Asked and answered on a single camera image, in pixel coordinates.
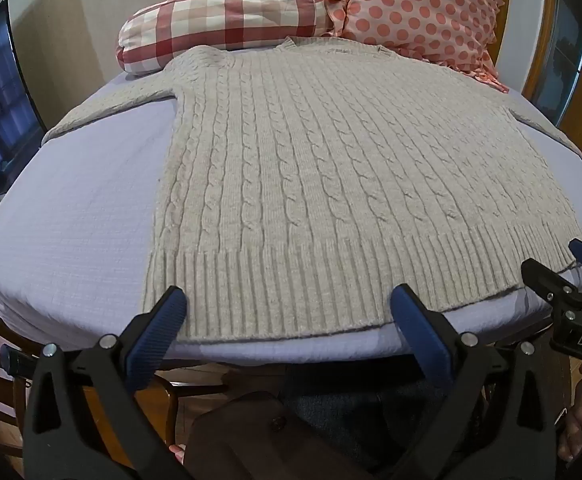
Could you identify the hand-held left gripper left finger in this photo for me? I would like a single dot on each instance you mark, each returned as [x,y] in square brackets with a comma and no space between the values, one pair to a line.
[157,327]

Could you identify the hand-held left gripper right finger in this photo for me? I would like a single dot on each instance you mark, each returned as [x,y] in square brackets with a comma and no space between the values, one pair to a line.
[420,329]

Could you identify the person's right hand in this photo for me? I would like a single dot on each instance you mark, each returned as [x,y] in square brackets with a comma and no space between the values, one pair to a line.
[578,425]

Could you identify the person's dark grey pants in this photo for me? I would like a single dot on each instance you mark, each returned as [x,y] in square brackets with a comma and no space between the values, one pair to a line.
[341,400]

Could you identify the glass door pane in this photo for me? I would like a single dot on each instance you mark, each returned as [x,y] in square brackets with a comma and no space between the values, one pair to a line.
[568,45]

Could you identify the pink polka-dot pillow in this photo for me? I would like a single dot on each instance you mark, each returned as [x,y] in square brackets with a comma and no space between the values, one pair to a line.
[421,10]

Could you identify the red checked pillow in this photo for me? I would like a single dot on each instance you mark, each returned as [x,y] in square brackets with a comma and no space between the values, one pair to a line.
[221,15]

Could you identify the wooden bed frame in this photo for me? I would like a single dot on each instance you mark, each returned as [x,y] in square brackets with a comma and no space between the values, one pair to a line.
[193,389]

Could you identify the wooden door frame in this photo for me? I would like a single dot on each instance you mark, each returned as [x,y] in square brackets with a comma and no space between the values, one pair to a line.
[536,35]

